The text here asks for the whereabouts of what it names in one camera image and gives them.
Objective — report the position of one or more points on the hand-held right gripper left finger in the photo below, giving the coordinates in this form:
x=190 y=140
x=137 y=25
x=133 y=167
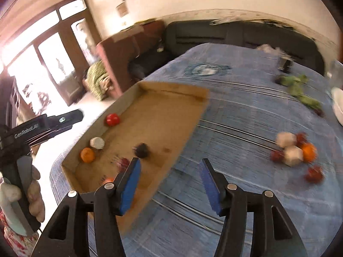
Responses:
x=131 y=186

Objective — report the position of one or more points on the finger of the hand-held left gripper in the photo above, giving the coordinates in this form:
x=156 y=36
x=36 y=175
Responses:
x=51 y=135

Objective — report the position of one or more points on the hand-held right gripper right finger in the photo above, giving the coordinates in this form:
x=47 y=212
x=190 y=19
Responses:
x=211 y=190

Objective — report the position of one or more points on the shallow cardboard box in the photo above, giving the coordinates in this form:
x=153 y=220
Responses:
x=150 y=117

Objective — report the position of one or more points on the person's left hand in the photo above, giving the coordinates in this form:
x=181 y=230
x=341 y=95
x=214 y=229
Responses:
x=36 y=192

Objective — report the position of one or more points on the small orange fruit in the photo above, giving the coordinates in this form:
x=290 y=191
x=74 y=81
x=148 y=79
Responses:
x=108 y=180

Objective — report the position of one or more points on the dark red fruit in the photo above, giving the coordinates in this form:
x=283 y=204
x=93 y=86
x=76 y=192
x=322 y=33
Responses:
x=123 y=163

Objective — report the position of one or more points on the dark purple fruit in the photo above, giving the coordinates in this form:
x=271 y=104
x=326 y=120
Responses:
x=141 y=150

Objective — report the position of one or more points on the orange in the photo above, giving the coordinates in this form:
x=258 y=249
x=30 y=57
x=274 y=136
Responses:
x=87 y=155
x=308 y=152

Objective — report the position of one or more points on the white garlic bulb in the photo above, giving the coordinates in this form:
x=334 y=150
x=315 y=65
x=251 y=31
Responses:
x=97 y=142
x=285 y=139
x=293 y=155

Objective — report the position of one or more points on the red tomato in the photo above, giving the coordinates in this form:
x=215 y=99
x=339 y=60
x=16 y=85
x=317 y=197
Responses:
x=301 y=138
x=314 y=174
x=277 y=155
x=112 y=119

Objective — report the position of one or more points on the green patterned cloth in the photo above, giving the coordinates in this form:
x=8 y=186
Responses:
x=98 y=81

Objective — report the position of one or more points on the wooden glass door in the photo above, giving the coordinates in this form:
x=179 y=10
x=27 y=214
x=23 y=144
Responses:
x=53 y=48

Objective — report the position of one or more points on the blue striped tablecloth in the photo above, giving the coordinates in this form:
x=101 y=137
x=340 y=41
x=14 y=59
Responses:
x=241 y=107

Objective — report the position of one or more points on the floral clothing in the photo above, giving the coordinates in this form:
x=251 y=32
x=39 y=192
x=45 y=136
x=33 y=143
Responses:
x=16 y=243

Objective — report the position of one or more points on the brown wooden cabinet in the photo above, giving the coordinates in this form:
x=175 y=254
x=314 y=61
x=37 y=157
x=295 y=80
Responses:
x=126 y=56

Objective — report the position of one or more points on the green leafy vegetable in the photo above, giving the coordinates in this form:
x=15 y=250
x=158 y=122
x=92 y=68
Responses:
x=300 y=88

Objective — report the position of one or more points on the small dark object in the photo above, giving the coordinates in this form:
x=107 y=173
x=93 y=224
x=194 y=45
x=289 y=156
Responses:
x=285 y=65

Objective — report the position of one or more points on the crumpled white cloth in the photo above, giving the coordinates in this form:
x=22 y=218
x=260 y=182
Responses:
x=268 y=48

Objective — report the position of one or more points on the white plate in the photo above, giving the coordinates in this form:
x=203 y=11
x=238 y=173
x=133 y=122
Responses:
x=338 y=104

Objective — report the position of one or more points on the black sofa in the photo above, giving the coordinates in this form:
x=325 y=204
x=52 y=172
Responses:
x=241 y=36

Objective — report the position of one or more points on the paper wall note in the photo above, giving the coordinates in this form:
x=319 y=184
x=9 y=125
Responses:
x=122 y=9

